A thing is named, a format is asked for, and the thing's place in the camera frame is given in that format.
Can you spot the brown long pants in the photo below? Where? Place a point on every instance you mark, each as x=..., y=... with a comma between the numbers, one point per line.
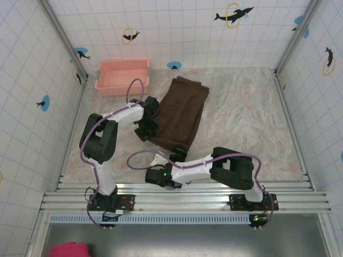
x=182, y=115

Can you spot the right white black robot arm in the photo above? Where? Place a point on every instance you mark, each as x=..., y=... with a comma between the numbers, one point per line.
x=195, y=174

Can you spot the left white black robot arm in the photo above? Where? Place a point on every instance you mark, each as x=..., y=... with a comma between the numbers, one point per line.
x=107, y=182

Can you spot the pink plastic basket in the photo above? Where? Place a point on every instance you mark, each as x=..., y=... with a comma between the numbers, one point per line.
x=115, y=77

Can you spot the blue oval fin sticker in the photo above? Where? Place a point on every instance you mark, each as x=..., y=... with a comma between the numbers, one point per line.
x=174, y=65

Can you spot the blue oval shark sticker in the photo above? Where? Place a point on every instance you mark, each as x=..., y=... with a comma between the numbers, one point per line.
x=80, y=51

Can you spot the blue oval diver sticker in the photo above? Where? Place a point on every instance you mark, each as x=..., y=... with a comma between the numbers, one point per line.
x=46, y=103

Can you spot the pink red cloth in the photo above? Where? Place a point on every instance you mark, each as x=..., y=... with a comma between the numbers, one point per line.
x=69, y=250

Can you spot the blue splash sticker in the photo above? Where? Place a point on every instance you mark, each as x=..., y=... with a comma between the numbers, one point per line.
x=298, y=20

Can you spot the aluminium rail frame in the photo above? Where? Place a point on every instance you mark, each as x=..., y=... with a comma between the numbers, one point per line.
x=182, y=198

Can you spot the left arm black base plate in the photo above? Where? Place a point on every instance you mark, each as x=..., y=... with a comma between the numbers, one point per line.
x=128, y=203

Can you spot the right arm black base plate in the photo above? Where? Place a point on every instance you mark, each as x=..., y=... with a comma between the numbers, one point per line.
x=237, y=200

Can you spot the aluminium side rail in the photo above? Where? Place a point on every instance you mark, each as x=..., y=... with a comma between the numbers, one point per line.
x=293, y=128
x=71, y=139

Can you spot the aluminium corner post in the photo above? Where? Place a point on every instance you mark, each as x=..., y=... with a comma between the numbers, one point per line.
x=300, y=32
x=61, y=34

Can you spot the aluminium frame leg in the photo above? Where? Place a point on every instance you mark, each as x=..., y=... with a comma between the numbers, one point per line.
x=37, y=235
x=328, y=235

